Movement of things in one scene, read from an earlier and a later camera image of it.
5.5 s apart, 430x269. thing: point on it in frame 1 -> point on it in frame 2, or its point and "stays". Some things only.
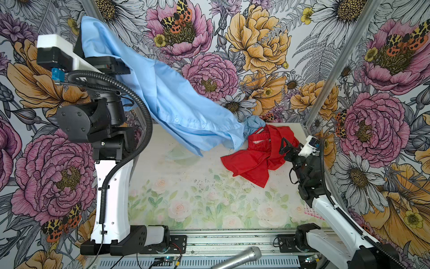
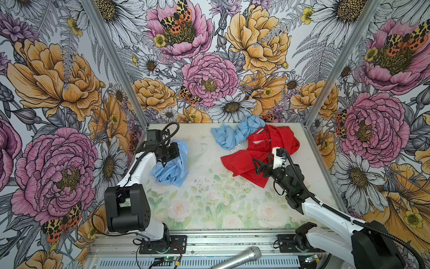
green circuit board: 169,258 stays
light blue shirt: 182,115 -> 174,171
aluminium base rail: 204,250 stays
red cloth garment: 262,155 stays
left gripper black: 110,64 -> 171,152
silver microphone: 254,254 stays
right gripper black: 295,153 -> 270,167
